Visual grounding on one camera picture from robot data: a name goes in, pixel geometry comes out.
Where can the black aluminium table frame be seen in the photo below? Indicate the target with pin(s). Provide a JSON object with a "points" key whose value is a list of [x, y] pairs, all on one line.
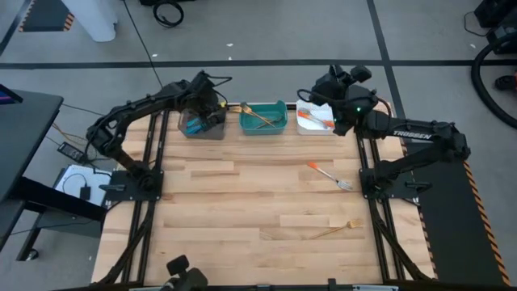
{"points": [[141, 250]]}

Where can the black side table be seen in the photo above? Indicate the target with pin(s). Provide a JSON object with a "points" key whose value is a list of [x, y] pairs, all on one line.
{"points": [[24, 129]]}

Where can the black power adapter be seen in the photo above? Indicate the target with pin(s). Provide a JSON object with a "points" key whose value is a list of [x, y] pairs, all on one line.
{"points": [[72, 152]]}

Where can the white flat box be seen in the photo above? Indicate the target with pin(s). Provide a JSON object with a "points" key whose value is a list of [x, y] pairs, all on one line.
{"points": [[68, 182]]}

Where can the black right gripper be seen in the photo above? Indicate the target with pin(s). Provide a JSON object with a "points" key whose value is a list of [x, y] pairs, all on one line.
{"points": [[342, 124]]}

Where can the dark hazard-striped platform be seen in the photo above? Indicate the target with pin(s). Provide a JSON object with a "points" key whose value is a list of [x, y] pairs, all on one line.
{"points": [[46, 16]]}

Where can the black jointed device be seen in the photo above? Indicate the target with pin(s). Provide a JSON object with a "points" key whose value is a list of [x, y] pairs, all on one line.
{"points": [[190, 281]]}

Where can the black equipment case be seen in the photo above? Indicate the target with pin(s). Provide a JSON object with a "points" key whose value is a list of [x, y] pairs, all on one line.
{"points": [[501, 24]]}

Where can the teal plastic bin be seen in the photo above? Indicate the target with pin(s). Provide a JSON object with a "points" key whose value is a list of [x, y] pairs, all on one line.
{"points": [[252, 131]]}

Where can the blue lit screen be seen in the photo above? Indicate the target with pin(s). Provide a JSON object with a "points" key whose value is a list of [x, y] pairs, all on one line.
{"points": [[8, 97]]}

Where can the white plastic bin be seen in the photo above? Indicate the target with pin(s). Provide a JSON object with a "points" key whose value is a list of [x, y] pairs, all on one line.
{"points": [[309, 129]]}

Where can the black and red object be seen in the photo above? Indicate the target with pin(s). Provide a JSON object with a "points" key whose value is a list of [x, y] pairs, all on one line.
{"points": [[507, 83]]}

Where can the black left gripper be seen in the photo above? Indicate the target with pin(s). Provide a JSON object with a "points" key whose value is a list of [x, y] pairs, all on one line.
{"points": [[212, 115]]}

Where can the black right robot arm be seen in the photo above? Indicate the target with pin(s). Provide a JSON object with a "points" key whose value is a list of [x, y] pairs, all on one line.
{"points": [[420, 135]]}

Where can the grey plastic bin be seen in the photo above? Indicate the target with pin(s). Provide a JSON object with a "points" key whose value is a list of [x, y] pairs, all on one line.
{"points": [[210, 136]]}

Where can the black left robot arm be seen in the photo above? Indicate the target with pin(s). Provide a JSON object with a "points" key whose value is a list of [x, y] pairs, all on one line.
{"points": [[133, 105]]}

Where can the white post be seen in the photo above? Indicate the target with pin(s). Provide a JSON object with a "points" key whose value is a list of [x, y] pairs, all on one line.
{"points": [[95, 20]]}

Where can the black hazard-striped floor mat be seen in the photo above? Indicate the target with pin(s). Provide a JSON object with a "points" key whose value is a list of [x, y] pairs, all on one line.
{"points": [[452, 242]]}

